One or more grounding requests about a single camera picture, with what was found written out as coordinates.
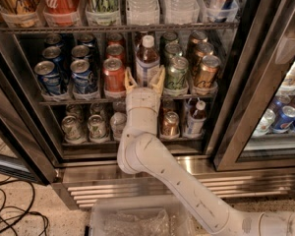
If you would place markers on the blue label tea bottle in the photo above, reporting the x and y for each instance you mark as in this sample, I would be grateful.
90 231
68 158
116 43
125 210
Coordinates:
147 61

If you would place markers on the fridge bottom vent grille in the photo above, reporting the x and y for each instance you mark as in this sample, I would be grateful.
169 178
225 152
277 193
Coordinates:
227 185

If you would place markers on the front red can middle shelf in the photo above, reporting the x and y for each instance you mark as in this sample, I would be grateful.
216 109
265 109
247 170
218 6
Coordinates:
114 75

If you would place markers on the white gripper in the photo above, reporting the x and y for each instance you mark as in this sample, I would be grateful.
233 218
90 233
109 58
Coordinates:
143 100

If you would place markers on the small tea bottle bottom shelf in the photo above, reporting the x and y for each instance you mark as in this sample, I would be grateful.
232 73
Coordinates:
195 119

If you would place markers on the clear plastic bin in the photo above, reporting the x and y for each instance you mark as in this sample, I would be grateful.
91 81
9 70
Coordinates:
140 216

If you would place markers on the green can top shelf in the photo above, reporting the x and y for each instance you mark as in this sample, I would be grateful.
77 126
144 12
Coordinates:
102 12

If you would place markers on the orange can top shelf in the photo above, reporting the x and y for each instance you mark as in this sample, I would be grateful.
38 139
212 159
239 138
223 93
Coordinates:
19 13

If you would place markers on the right fridge glass door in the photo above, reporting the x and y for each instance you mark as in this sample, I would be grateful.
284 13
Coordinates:
262 52

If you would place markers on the clear water bottle top left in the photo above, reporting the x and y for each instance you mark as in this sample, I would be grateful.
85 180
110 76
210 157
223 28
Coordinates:
142 12

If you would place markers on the blue can behind right door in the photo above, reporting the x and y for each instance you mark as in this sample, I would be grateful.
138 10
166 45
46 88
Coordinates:
285 117

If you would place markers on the open left fridge door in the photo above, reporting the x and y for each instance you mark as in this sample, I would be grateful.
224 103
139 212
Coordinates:
27 161

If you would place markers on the clear water bottle top right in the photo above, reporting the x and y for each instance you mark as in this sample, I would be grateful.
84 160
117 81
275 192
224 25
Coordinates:
180 12

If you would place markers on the front gold can middle shelf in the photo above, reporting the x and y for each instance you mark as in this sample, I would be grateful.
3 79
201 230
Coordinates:
207 73

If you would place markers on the green can shelf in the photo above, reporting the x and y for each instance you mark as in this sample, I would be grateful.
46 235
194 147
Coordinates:
171 50
96 128
102 12
176 73

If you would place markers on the gold can shelf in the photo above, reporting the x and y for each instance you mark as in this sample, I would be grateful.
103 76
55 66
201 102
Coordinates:
207 73
170 124
200 51

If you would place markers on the blue can column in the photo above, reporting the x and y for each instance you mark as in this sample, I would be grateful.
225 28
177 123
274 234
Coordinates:
50 78
55 55
81 52
84 78

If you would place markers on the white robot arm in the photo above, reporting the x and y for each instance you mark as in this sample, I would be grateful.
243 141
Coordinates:
140 150

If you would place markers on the front blue can left column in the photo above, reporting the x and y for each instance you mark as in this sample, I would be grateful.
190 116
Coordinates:
50 78

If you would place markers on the middle blue can left column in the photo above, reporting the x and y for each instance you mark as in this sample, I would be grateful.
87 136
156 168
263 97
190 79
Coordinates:
55 55

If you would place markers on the front green can middle shelf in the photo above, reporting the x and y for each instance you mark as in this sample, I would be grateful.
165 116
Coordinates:
176 73

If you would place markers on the front green can bottom left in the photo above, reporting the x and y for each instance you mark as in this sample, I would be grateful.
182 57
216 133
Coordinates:
72 128

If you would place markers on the red cola can top shelf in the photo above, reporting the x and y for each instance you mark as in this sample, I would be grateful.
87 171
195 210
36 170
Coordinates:
62 13

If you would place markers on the front gold can bottom shelf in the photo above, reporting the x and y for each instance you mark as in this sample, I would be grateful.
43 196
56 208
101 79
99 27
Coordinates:
170 124

